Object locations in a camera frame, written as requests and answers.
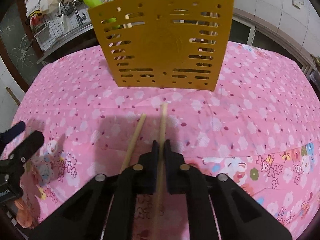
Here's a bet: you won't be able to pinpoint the dark door with drawing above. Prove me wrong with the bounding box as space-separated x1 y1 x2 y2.
1 0 43 92

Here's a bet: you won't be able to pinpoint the person's left hand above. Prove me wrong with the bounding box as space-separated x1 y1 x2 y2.
14 198 33 228

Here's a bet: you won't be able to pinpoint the pink floral tablecloth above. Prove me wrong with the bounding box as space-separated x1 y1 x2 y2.
9 42 319 239

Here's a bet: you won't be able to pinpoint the kitchen faucet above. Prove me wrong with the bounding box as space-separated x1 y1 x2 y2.
56 0 87 26

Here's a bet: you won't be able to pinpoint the yellow slotted utensil holder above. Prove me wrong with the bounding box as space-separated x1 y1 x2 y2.
94 0 234 90

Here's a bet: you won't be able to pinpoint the white wall socket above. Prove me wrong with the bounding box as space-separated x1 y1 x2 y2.
292 0 304 9

